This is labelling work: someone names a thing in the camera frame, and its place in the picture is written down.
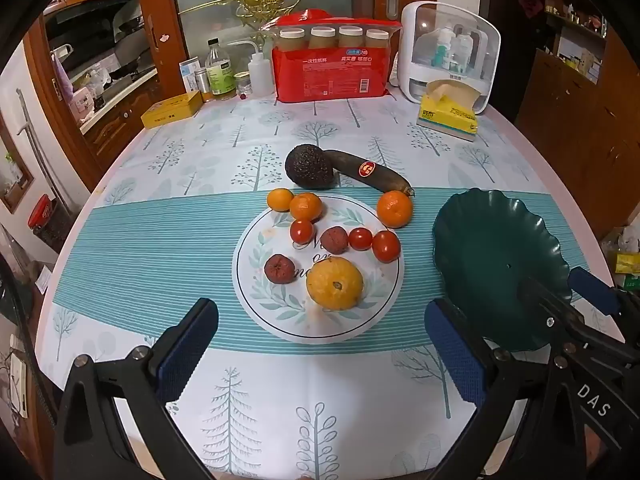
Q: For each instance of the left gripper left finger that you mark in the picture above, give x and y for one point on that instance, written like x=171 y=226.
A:
x=90 y=439

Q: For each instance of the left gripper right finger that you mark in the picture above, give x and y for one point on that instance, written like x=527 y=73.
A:
x=550 y=441

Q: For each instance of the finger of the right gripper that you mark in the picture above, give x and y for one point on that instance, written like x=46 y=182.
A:
x=610 y=300
x=566 y=324

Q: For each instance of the large red cherry tomato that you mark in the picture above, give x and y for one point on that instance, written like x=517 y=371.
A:
x=386 y=246

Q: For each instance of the large orange tangerine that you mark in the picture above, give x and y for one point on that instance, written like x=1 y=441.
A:
x=394 y=209

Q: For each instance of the small red cherry tomato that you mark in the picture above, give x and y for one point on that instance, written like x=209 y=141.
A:
x=360 y=239

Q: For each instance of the overripe brown banana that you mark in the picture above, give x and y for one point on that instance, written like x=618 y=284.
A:
x=368 y=172

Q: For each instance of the yellow orange with sticker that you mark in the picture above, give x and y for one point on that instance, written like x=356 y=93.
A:
x=334 y=284

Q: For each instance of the medium orange tangerine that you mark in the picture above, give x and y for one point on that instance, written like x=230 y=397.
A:
x=306 y=206

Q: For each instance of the small yellow-orange tangerine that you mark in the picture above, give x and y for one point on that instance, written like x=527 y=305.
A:
x=280 y=199

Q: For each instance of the dark avocado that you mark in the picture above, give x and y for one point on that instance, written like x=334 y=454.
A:
x=308 y=167

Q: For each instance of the yellow green snack bag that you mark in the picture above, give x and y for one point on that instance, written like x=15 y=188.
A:
x=627 y=263

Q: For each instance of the dark green scalloped plate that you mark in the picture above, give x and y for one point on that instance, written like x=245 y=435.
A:
x=484 y=244

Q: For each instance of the tree pattern tablecloth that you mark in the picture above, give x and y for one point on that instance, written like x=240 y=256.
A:
x=287 y=389

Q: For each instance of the white round floral placemat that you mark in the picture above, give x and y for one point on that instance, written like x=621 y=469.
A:
x=303 y=293

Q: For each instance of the yellow tissue pack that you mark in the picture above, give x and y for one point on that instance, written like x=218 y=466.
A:
x=447 y=107

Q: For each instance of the white cosmetic storage box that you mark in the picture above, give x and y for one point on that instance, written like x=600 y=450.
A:
x=440 y=41

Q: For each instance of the yellow flat box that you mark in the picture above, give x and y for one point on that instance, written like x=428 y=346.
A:
x=172 y=109

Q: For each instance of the red paper cup package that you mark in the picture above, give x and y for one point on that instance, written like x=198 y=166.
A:
x=318 y=57

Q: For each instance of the small metal can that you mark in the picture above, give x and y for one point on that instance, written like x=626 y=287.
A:
x=203 y=84

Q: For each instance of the green label glass bottle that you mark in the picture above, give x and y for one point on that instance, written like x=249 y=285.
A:
x=219 y=70

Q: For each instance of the small white medicine box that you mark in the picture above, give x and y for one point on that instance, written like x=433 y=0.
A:
x=188 y=69

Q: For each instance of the white squeeze bottle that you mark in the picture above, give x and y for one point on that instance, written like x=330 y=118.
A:
x=259 y=68

